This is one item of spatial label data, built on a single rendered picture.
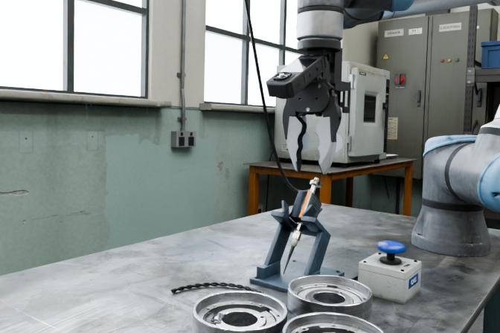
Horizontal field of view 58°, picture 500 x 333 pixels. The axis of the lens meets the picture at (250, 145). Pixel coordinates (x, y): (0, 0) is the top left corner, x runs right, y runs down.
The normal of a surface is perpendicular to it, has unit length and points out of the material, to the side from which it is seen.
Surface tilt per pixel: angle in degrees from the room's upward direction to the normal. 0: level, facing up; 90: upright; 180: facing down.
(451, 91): 90
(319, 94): 90
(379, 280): 90
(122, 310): 0
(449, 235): 73
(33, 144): 90
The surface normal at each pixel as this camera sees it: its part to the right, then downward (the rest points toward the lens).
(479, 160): -0.90, -0.39
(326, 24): 0.13, 0.06
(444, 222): -0.55, -0.27
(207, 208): 0.79, 0.05
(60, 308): 0.03, -1.00
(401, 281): -0.62, 0.03
